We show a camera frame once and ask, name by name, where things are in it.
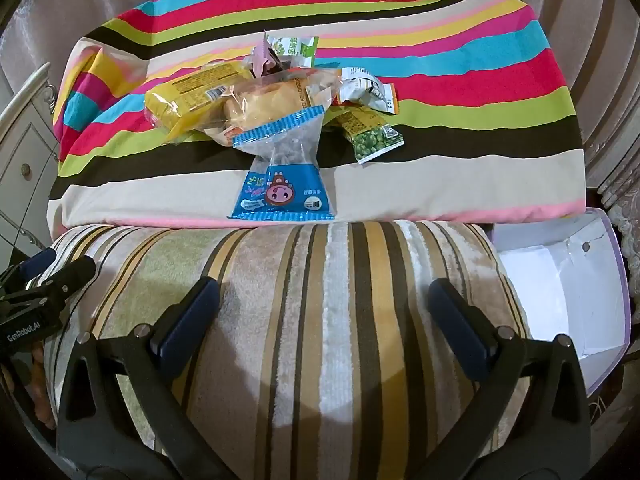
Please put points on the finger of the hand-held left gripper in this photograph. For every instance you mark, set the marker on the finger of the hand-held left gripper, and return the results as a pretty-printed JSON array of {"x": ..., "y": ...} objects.
[
  {"x": 75, "y": 272},
  {"x": 39, "y": 264}
]

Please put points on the white box with purple rim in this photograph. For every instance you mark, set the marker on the white box with purple rim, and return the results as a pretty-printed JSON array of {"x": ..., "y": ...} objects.
[{"x": 545, "y": 290}]

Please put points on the white orange snack packet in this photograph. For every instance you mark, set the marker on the white orange snack packet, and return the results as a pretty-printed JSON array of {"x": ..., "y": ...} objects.
[{"x": 362, "y": 87}]

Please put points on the embroidered lace curtain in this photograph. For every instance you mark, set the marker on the embroidered lace curtain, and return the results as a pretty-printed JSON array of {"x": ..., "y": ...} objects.
[{"x": 622, "y": 210}]

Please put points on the pink snack packet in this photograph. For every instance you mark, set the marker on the pink snack packet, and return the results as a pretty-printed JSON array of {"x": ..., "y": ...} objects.
[{"x": 260, "y": 62}]

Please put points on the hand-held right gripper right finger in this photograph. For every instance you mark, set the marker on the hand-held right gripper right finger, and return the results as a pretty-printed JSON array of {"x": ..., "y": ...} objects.
[{"x": 457, "y": 330}]

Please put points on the white dresser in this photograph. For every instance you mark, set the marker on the white dresser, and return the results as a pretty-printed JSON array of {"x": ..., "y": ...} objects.
[{"x": 25, "y": 160}]

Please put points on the yellow snack packet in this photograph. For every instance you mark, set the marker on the yellow snack packet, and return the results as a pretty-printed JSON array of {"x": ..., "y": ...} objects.
[{"x": 185, "y": 92}]

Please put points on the colourful striped blanket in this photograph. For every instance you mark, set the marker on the colourful striped blanket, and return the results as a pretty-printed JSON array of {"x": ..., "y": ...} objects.
[{"x": 450, "y": 125}]

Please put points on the green white snack packet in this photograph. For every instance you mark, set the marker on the green white snack packet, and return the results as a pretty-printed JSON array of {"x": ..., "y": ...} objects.
[{"x": 292, "y": 50}]

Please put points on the blue cartoon snack packet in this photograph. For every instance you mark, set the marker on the blue cartoon snack packet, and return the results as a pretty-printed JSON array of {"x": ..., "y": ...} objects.
[{"x": 280, "y": 195}]

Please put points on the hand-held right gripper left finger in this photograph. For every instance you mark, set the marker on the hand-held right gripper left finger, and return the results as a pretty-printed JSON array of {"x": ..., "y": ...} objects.
[{"x": 192, "y": 327}]

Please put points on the clear bread packet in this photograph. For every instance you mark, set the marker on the clear bread packet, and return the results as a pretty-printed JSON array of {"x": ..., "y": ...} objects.
[{"x": 265, "y": 102}]

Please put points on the green pea snack packet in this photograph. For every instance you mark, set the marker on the green pea snack packet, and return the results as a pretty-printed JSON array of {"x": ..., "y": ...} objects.
[{"x": 375, "y": 140}]

